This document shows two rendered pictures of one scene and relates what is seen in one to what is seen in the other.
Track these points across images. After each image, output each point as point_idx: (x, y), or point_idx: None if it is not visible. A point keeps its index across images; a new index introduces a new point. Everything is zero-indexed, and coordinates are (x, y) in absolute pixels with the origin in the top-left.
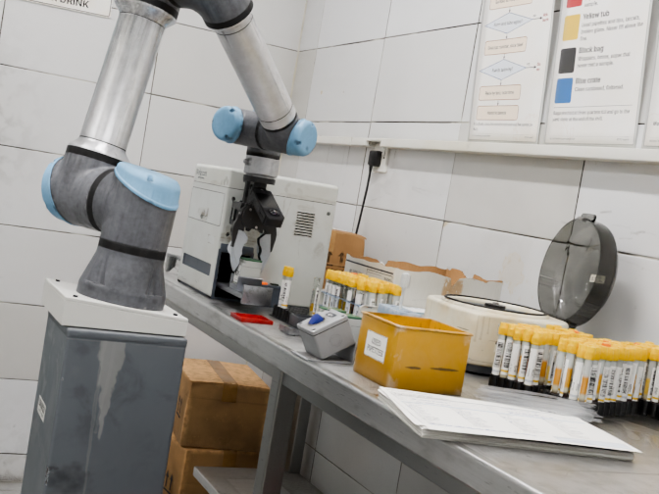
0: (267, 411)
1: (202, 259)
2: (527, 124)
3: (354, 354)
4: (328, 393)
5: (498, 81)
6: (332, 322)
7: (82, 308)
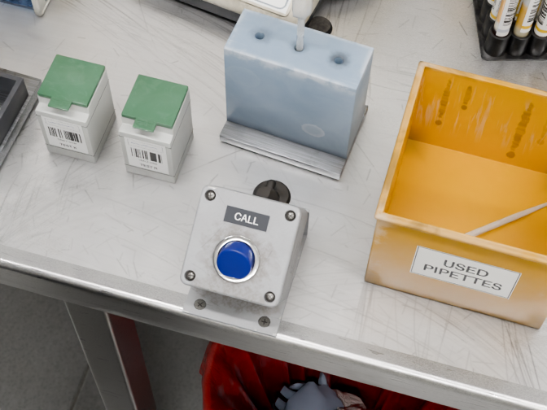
0: (74, 317)
1: None
2: None
3: (308, 224)
4: (406, 391)
5: None
6: (291, 250)
7: None
